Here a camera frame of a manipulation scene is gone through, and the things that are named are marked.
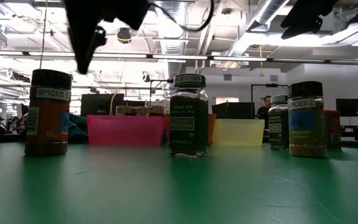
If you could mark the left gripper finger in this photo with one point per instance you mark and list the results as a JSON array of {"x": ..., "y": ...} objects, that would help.
[{"x": 82, "y": 49}]

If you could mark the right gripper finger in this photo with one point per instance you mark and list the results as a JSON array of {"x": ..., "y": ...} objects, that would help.
[{"x": 303, "y": 26}]

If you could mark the black-lidded paprika jar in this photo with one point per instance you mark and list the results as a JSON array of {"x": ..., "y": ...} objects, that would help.
[{"x": 48, "y": 124}]

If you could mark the green glass oregano jar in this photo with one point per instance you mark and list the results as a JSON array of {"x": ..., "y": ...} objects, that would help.
[
  {"x": 278, "y": 124},
  {"x": 188, "y": 124}
]

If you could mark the black-lidded oregano leaves jar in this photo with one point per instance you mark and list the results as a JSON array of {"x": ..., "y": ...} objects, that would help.
[{"x": 306, "y": 133}]

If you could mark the red-lidded jar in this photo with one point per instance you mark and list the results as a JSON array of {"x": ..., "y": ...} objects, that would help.
[{"x": 332, "y": 130}]

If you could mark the black ceiling dome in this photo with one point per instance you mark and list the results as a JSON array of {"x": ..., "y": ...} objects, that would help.
[{"x": 124, "y": 35}]

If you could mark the dark green cloth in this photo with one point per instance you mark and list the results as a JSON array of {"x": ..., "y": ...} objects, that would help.
[{"x": 78, "y": 129}]

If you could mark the magenta plastic bin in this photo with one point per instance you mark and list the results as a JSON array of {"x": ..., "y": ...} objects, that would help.
[{"x": 124, "y": 130}]

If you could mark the person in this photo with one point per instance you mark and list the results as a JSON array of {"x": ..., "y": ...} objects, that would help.
[{"x": 264, "y": 110}]

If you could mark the long ceiling light strip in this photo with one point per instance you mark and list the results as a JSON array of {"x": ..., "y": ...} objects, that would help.
[{"x": 179, "y": 57}]

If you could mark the dark background table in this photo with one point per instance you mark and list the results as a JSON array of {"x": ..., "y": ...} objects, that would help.
[{"x": 353, "y": 128}]

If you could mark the yellow-green plastic bin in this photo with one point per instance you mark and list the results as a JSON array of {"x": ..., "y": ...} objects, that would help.
[{"x": 238, "y": 132}]

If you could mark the orange plastic bin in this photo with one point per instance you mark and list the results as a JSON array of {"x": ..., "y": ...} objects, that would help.
[{"x": 212, "y": 127}]

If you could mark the green table mat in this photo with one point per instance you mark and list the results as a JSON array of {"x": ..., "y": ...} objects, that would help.
[{"x": 166, "y": 193}]

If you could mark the silver ventilation duct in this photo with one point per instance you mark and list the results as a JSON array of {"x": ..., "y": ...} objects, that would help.
[
  {"x": 269, "y": 12},
  {"x": 172, "y": 46}
]

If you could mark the wall vent grille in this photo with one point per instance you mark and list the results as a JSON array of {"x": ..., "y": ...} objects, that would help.
[
  {"x": 227, "y": 77},
  {"x": 273, "y": 78}
]

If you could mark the black metal gantry frame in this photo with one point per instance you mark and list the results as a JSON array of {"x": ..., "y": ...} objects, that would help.
[
  {"x": 272, "y": 85},
  {"x": 166, "y": 81}
]

